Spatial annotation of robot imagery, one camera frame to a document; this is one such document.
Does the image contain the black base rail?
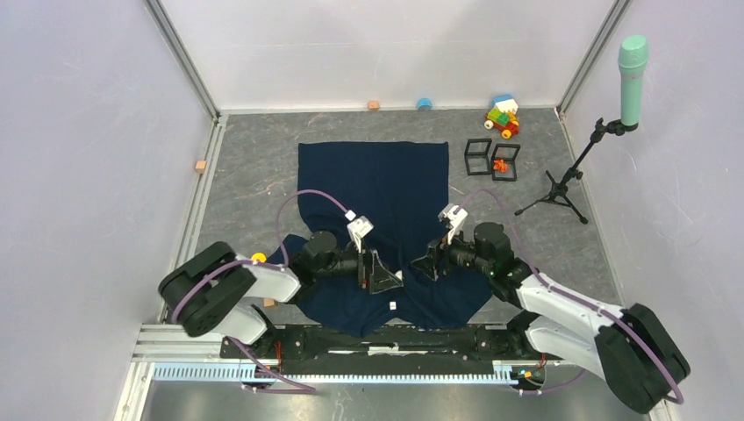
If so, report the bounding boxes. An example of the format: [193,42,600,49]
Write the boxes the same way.
[248,324,556,375]

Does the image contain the right black display frame box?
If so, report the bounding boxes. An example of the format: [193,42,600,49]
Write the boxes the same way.
[490,143,521,182]

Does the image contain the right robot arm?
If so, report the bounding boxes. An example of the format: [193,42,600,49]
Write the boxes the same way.
[412,222,691,414]

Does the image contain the black display frame box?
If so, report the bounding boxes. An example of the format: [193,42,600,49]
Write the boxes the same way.
[463,138,492,176]
[490,143,521,182]

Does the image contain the orange wooden cube left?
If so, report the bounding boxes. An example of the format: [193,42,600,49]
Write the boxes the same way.
[194,161,207,175]

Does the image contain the aluminium frame rail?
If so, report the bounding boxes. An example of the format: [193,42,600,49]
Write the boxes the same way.
[113,325,678,421]

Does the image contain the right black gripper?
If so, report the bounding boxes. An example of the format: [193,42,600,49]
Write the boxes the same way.
[411,224,493,281]

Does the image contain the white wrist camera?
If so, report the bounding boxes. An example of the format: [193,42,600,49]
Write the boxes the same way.
[345,210,374,253]
[438,203,468,245]

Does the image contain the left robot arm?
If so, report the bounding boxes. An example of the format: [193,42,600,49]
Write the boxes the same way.
[157,231,404,358]

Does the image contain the left black display frame box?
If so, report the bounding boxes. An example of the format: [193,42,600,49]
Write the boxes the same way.
[463,138,492,176]

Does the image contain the orange flower brooch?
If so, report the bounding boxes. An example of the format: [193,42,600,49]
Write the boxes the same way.
[492,160,510,174]

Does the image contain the blue cup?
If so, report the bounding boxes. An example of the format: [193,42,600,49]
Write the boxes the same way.
[416,97,433,111]

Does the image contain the mint green microphone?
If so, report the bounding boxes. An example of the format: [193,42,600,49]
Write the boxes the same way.
[618,35,649,127]

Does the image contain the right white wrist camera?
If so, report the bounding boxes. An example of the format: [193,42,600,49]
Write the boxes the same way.
[438,203,468,245]

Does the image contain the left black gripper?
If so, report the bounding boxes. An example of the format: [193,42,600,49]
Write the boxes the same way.
[315,234,402,294]

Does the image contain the colourful toy block car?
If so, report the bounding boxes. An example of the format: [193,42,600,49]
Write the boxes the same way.
[483,95,519,139]

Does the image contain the navy blue t-shirt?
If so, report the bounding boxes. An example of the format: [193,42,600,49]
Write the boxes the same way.
[297,142,491,337]

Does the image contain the black microphone tripod stand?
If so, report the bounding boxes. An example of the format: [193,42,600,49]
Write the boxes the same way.
[514,118,639,225]

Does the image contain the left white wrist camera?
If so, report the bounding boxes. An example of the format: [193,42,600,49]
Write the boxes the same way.
[345,210,374,253]

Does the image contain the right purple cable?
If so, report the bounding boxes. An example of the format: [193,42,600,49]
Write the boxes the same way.
[455,188,686,405]

